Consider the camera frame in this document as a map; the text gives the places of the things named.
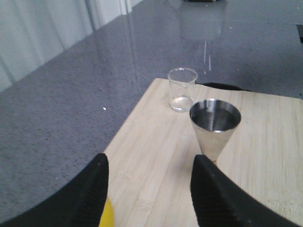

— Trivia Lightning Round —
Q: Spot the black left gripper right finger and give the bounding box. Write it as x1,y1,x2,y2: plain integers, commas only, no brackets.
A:
190,155,297,227

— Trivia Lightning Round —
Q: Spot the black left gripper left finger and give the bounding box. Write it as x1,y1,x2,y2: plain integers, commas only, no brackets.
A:
1,153,109,227

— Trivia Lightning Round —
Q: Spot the steel double jigger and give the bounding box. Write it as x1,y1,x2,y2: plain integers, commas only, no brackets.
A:
189,98,241,164

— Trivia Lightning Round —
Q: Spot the clear glass measuring cup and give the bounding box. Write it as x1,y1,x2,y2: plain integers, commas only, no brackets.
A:
167,67,198,112

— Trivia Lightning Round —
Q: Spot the yellow lemon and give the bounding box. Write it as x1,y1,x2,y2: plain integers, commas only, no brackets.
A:
99,197,115,227

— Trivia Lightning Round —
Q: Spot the wooden cutting board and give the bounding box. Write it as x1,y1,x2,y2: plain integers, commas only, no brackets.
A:
105,79,303,227

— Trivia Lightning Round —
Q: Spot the grey curtain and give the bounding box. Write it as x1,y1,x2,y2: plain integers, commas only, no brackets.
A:
0,0,139,91

